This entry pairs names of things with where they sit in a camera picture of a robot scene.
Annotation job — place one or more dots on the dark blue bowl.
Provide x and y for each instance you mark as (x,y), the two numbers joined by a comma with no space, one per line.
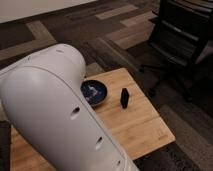
(94,91)

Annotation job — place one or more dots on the black office chair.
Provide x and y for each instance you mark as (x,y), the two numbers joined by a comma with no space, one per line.
(180,35)

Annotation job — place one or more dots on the small black box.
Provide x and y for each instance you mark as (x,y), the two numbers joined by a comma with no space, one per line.
(124,98)

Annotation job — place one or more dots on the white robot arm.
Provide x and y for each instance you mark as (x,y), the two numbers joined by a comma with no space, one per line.
(41,96)

